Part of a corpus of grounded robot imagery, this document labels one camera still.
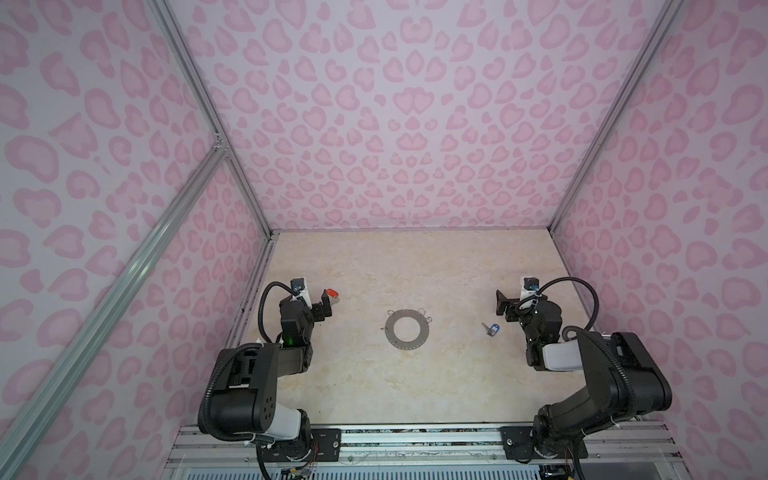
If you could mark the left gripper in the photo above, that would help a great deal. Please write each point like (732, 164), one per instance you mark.
(318, 309)

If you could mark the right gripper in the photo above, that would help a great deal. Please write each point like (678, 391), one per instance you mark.
(519, 306)

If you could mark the key with blue tag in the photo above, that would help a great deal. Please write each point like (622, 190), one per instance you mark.
(491, 330)

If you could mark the metal perforated ring disc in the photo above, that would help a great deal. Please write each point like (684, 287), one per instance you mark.
(407, 329)

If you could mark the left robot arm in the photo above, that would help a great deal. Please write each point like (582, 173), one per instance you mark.
(240, 401)

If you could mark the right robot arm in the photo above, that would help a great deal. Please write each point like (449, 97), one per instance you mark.
(621, 378)

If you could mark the key with red tag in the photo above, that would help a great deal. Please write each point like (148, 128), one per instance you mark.
(330, 294)

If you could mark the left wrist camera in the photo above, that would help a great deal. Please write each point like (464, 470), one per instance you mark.
(299, 290)

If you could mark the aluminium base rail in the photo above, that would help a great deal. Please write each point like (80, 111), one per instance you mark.
(636, 450)

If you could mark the diagonal aluminium frame bar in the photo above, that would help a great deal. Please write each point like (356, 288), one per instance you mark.
(39, 413)

